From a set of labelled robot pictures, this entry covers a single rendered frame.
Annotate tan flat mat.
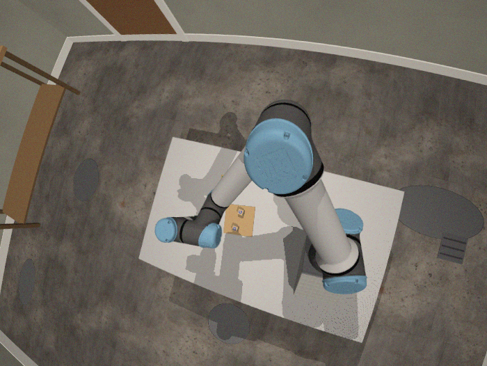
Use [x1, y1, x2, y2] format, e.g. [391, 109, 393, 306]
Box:
[223, 205, 255, 237]

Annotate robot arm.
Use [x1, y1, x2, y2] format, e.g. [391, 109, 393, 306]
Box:
[154, 100, 367, 294]

